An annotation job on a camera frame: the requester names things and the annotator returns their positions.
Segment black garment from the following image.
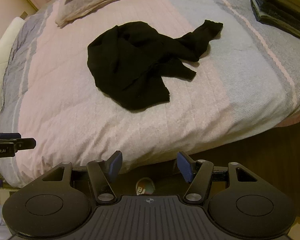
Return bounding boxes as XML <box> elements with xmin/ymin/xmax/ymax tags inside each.
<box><xmin>87</xmin><ymin>20</ymin><xmax>223</xmax><ymax>111</ymax></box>

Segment shoe under bed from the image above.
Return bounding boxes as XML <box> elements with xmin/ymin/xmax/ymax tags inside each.
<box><xmin>135</xmin><ymin>177</ymin><xmax>155</xmax><ymax>196</ymax></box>

